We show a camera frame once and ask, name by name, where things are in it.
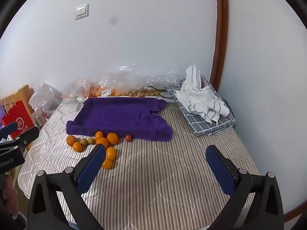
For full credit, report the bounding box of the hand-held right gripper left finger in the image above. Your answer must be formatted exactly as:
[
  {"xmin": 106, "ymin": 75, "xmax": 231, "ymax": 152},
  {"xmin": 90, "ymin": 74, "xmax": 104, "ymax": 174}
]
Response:
[{"xmin": 28, "ymin": 144, "xmax": 106, "ymax": 230}]

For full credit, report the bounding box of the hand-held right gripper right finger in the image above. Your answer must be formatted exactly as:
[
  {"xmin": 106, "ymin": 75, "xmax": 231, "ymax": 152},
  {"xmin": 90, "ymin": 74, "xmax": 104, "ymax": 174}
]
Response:
[{"xmin": 205, "ymin": 145, "xmax": 285, "ymax": 230}]

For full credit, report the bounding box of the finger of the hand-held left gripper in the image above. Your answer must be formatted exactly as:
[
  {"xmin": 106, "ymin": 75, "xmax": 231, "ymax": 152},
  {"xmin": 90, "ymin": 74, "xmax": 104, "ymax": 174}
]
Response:
[
  {"xmin": 0, "ymin": 122, "xmax": 18, "ymax": 139},
  {"xmin": 0, "ymin": 126, "xmax": 39, "ymax": 154}
]

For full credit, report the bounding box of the pile of oranges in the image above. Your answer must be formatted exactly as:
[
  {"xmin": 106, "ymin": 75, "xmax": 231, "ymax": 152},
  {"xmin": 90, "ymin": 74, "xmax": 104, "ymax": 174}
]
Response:
[{"xmin": 66, "ymin": 131, "xmax": 120, "ymax": 170}]

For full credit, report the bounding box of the person's left hand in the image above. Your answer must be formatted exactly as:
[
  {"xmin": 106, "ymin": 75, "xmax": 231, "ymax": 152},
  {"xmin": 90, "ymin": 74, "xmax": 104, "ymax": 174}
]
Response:
[{"xmin": 0, "ymin": 174, "xmax": 18, "ymax": 217}]

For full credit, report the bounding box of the red paper bag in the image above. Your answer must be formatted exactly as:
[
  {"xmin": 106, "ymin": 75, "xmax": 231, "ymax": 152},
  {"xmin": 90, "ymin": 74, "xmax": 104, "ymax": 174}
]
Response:
[{"xmin": 1, "ymin": 100, "xmax": 36, "ymax": 139}]

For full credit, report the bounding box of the plastic drink bottle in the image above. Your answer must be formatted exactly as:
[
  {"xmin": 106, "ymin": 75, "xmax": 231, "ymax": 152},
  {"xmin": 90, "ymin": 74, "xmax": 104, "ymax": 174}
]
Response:
[{"xmin": 35, "ymin": 111, "xmax": 46, "ymax": 127}]

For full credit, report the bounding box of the brown wooden furniture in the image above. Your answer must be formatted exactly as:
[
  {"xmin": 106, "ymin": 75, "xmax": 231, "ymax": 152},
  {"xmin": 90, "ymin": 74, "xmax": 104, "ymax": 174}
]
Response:
[{"xmin": 0, "ymin": 85, "xmax": 35, "ymax": 115}]

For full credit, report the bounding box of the grey plastic bag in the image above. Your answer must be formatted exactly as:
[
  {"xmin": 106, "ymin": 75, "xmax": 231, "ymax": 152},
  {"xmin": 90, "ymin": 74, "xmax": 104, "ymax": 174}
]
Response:
[{"xmin": 28, "ymin": 82, "xmax": 63, "ymax": 118}]

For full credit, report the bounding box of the grey checked cloth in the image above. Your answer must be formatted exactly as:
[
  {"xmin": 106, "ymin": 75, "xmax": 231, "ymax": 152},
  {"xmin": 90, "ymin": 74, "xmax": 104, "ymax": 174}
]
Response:
[{"xmin": 164, "ymin": 75, "xmax": 236, "ymax": 137}]

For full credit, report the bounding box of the striped bed quilt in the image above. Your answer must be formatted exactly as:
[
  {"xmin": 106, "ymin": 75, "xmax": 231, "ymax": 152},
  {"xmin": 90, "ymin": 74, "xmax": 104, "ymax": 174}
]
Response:
[{"xmin": 17, "ymin": 101, "xmax": 262, "ymax": 230}]

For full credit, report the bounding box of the purple towel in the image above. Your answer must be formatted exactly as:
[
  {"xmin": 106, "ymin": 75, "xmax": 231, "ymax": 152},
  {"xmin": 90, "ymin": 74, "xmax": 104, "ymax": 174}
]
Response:
[{"xmin": 66, "ymin": 97, "xmax": 173, "ymax": 142}]

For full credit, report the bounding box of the clear plastic bag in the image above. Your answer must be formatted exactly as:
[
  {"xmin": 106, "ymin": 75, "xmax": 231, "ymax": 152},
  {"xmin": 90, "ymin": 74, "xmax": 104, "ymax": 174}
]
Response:
[{"xmin": 63, "ymin": 76, "xmax": 96, "ymax": 99}]

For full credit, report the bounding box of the white striped towel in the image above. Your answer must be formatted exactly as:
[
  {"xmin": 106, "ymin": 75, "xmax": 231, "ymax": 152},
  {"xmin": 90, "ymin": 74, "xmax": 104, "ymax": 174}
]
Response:
[{"xmin": 174, "ymin": 65, "xmax": 230, "ymax": 125}]

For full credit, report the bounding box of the labelled clear bag of oranges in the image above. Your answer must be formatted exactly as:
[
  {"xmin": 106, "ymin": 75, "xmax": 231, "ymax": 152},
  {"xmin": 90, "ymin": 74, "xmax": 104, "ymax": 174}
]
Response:
[{"xmin": 95, "ymin": 65, "xmax": 144, "ymax": 98}]

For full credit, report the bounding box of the clear bag of longans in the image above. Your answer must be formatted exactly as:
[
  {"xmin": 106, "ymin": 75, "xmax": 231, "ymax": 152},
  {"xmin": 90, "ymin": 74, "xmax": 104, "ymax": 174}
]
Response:
[{"xmin": 126, "ymin": 69, "xmax": 183, "ymax": 98}]

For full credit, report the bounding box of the black cable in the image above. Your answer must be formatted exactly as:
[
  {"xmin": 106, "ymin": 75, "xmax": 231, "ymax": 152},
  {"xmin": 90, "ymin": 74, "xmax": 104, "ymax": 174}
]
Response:
[{"xmin": 147, "ymin": 85, "xmax": 177, "ymax": 99}]

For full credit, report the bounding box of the white light switch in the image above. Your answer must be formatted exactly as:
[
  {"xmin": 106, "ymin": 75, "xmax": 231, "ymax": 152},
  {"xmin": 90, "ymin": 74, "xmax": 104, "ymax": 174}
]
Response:
[{"xmin": 75, "ymin": 4, "xmax": 89, "ymax": 20}]

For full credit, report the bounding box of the brown wooden door frame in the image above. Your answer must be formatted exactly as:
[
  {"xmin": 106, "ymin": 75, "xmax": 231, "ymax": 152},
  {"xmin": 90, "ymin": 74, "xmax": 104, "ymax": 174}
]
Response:
[{"xmin": 209, "ymin": 0, "xmax": 229, "ymax": 90}]

